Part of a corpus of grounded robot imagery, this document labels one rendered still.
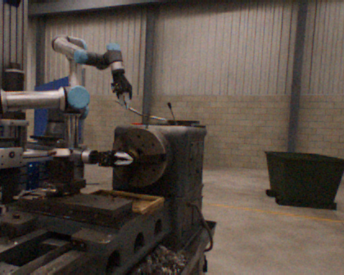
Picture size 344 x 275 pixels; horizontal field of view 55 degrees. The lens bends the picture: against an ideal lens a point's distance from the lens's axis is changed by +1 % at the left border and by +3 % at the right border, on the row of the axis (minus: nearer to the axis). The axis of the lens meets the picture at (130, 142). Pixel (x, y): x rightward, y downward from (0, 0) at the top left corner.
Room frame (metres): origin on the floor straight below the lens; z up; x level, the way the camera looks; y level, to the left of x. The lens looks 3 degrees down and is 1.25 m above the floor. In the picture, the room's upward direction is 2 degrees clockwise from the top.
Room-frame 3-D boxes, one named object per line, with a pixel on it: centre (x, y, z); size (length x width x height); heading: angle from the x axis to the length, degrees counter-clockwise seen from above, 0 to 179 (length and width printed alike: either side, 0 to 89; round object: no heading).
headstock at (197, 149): (2.11, -0.21, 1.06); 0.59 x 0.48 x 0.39; 155
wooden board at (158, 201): (1.50, 0.05, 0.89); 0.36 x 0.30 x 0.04; 65
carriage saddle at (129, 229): (1.15, 0.21, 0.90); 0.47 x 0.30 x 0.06; 65
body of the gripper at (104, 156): (1.58, 0.13, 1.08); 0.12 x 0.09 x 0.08; 64
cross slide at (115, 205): (1.20, 0.21, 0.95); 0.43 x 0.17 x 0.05; 65
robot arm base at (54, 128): (2.04, 0.47, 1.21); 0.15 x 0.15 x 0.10
